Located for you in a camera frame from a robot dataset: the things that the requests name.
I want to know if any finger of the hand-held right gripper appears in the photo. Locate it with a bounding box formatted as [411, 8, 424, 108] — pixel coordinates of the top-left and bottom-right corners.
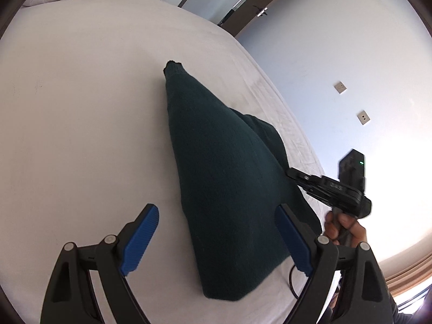
[286, 167, 324, 190]
[301, 185, 333, 207]

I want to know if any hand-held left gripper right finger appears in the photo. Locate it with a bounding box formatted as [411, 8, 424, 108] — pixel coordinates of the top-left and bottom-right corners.
[275, 203, 395, 324]

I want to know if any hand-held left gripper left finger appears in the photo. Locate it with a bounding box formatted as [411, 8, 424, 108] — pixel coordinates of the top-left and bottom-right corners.
[40, 203, 160, 324]

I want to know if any dark green sweater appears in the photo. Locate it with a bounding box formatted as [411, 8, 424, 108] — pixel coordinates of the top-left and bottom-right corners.
[163, 60, 322, 302]

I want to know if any person's right hand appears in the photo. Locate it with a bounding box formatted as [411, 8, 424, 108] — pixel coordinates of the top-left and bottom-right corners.
[323, 210, 367, 248]

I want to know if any bed with white sheet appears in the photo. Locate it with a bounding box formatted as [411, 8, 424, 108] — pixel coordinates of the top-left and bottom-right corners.
[0, 0, 341, 324]

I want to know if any black cable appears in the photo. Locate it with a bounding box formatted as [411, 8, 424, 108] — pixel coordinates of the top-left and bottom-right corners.
[288, 264, 304, 299]

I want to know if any wooden window frame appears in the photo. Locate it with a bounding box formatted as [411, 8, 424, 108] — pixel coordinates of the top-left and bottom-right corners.
[385, 252, 432, 298]

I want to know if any brown wooden door frame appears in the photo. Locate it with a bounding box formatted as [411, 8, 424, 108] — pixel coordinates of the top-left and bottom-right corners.
[219, 0, 326, 38]

